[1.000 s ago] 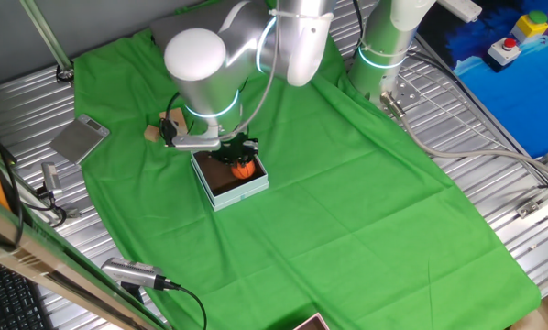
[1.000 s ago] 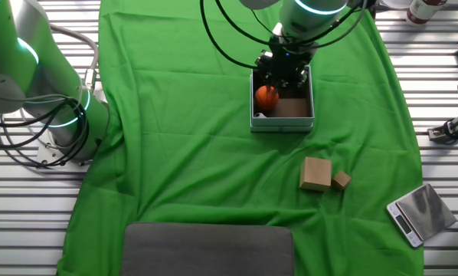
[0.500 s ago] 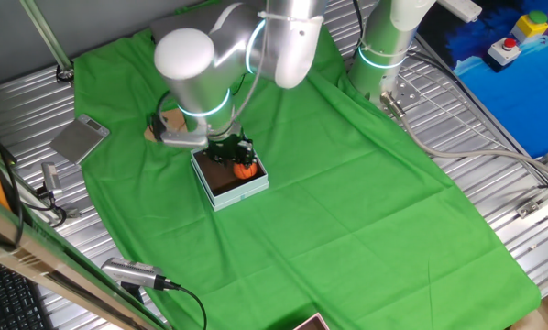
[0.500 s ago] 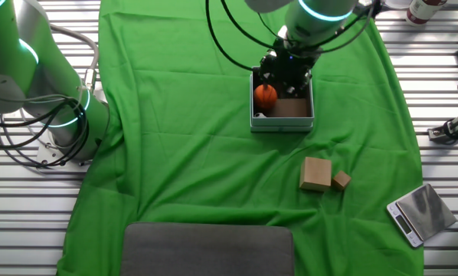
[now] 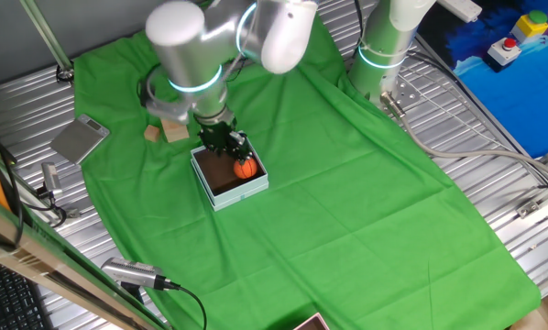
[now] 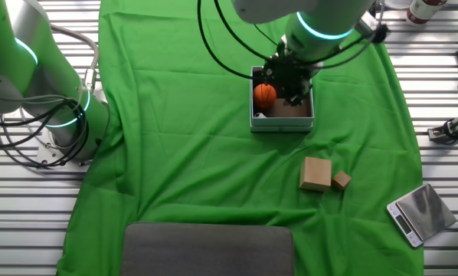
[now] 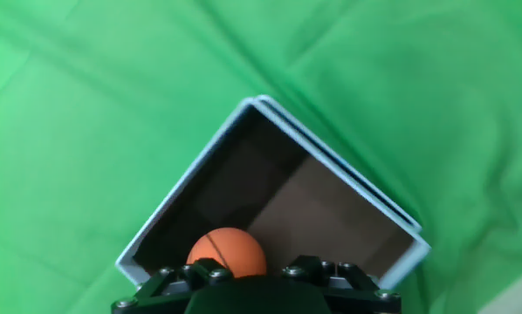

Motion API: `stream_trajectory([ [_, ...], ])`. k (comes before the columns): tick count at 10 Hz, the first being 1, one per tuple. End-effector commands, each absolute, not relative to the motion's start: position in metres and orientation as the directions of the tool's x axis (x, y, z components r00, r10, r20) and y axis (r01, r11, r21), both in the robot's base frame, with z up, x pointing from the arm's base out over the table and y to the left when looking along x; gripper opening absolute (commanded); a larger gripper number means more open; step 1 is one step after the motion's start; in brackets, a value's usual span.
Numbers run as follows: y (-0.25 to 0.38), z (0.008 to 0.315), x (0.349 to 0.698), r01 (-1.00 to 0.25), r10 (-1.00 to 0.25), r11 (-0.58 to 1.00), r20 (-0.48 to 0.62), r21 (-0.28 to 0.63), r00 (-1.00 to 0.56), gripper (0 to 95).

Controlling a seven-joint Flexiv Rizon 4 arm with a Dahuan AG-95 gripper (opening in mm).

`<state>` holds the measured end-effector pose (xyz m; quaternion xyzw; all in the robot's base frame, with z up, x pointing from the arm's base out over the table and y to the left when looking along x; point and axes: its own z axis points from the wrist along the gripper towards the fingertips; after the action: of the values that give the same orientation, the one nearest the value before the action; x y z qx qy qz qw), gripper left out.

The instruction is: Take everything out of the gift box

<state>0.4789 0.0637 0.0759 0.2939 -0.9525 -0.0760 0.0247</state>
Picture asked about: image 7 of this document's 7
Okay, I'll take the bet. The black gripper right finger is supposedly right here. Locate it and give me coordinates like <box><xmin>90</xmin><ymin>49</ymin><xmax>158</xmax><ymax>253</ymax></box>
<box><xmin>280</xmin><ymin>255</ymin><xmax>402</xmax><ymax>314</ymax></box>

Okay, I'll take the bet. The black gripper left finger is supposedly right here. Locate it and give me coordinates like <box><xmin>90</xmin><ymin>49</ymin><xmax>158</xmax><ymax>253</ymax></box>
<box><xmin>111</xmin><ymin>256</ymin><xmax>235</xmax><ymax>314</ymax></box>

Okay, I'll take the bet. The orange mini basketball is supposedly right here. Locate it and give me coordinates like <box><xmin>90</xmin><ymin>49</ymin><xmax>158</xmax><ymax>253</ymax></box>
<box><xmin>185</xmin><ymin>226</ymin><xmax>269</xmax><ymax>280</ymax></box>

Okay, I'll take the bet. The pale blue gift box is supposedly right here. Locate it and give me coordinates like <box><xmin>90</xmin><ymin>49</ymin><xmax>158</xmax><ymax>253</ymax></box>
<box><xmin>113</xmin><ymin>93</ymin><xmax>433</xmax><ymax>292</ymax></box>

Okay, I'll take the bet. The green cloth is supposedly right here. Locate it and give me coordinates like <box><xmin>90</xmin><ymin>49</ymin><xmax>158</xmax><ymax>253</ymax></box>
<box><xmin>0</xmin><ymin>0</ymin><xmax>522</xmax><ymax>314</ymax></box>

